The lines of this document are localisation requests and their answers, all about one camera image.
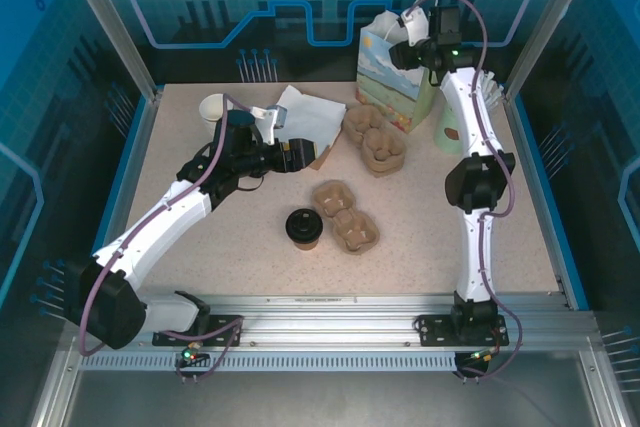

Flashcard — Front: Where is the landscape print paper gift bag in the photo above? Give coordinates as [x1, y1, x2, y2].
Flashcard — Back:
[355, 0, 450, 134]

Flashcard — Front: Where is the aluminium table side rail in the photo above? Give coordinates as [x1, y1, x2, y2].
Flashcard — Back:
[74, 89, 166, 313]
[503, 94, 591, 311]

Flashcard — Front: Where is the brown pulp cup carrier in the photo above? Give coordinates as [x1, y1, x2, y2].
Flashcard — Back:
[310, 180, 382, 253]

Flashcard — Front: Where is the brown cardboard napkin box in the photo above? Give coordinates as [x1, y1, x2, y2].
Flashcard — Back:
[307, 114, 347, 172]

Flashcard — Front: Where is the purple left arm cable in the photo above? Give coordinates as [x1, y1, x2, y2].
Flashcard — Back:
[78, 91, 246, 386]

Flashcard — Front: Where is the aluminium frame post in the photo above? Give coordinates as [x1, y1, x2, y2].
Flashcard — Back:
[54, 0, 164, 101]
[501, 0, 610, 103]

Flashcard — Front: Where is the stack of pulp cup carriers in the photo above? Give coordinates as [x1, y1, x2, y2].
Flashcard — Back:
[342, 104, 407, 178]

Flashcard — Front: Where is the stack of white paper cups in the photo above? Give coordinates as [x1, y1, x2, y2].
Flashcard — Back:
[198, 93, 236, 134]

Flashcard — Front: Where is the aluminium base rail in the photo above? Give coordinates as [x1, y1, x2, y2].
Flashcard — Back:
[62, 291, 599, 353]

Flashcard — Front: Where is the stack of white napkins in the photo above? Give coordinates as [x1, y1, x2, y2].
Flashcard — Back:
[272, 85, 347, 161]

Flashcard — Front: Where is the small circuit board with LEDs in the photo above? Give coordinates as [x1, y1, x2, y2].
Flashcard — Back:
[467, 346, 496, 366]
[179, 344, 209, 366]

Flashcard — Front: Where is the white slotted cable duct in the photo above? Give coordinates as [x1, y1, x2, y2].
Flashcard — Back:
[79, 350, 459, 373]

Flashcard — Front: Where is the black coffee cup lid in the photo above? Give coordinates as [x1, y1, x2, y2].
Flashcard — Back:
[285, 207, 322, 244]

